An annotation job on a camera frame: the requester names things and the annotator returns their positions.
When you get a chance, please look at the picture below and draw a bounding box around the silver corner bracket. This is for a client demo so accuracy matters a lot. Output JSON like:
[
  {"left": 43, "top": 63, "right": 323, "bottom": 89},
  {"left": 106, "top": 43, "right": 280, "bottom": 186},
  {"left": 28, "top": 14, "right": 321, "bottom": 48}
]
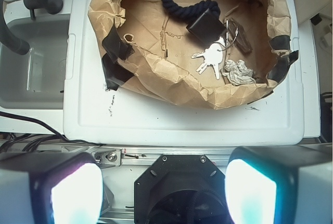
[{"left": 94, "top": 150, "right": 122, "bottom": 169}]

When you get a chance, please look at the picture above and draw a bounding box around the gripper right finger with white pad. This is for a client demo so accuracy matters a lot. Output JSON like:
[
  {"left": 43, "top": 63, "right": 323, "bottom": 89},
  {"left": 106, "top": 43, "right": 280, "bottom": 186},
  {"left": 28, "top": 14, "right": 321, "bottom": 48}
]
[{"left": 225, "top": 146, "right": 332, "bottom": 223}]

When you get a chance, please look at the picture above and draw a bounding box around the aluminium extrusion rail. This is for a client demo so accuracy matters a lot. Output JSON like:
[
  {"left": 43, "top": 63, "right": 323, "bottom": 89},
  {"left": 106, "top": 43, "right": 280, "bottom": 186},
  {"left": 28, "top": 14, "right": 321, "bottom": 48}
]
[{"left": 61, "top": 144, "right": 235, "bottom": 166}]

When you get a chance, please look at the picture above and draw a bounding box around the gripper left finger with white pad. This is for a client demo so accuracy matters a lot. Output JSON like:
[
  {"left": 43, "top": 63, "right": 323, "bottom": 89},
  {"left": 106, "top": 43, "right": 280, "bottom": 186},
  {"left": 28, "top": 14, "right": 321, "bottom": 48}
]
[{"left": 1, "top": 152, "right": 103, "bottom": 223}]

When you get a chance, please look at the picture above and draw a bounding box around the black cable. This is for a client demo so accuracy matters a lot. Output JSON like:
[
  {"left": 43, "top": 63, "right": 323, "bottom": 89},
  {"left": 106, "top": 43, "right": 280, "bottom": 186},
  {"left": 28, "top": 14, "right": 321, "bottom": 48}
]
[{"left": 0, "top": 111, "right": 102, "bottom": 152}]

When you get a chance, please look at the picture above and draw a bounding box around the grey plastic sink basin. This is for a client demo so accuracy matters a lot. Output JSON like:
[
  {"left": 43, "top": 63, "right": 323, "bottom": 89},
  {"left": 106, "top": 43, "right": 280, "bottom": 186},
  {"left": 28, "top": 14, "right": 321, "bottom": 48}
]
[{"left": 1, "top": 14, "right": 70, "bottom": 109}]

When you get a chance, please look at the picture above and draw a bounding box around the dark grey faucet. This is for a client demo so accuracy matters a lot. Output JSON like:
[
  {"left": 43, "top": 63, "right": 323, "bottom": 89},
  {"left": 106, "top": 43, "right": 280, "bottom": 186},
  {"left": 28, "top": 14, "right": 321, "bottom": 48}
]
[{"left": 1, "top": 0, "right": 63, "bottom": 55}]

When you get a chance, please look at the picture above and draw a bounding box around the crumpled grey paper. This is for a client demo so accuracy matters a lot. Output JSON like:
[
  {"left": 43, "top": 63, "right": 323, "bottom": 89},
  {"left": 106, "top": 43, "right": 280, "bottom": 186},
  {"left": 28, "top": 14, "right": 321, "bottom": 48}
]
[{"left": 222, "top": 59, "right": 255, "bottom": 86}]

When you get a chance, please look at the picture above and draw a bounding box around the black rectangular box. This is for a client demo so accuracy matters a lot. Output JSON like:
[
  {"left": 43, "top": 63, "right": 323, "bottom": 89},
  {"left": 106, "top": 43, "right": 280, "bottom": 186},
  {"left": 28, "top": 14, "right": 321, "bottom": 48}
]
[{"left": 186, "top": 9, "right": 226, "bottom": 46}]

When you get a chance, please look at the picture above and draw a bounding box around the silver key bunch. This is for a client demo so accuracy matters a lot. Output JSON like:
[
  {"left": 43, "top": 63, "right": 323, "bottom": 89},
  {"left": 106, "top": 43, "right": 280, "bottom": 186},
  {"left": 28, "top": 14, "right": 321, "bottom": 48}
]
[{"left": 191, "top": 42, "right": 224, "bottom": 80}]

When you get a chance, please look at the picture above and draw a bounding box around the brown paper bag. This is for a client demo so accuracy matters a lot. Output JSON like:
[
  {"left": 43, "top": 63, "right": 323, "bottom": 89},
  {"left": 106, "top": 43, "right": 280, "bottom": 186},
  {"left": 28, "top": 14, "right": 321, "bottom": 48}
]
[{"left": 88, "top": 0, "right": 298, "bottom": 110}]

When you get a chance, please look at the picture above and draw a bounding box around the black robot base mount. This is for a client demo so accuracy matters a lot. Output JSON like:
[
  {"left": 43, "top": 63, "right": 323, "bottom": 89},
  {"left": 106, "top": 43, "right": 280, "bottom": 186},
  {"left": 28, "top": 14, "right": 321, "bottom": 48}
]
[{"left": 134, "top": 154, "right": 233, "bottom": 223}]

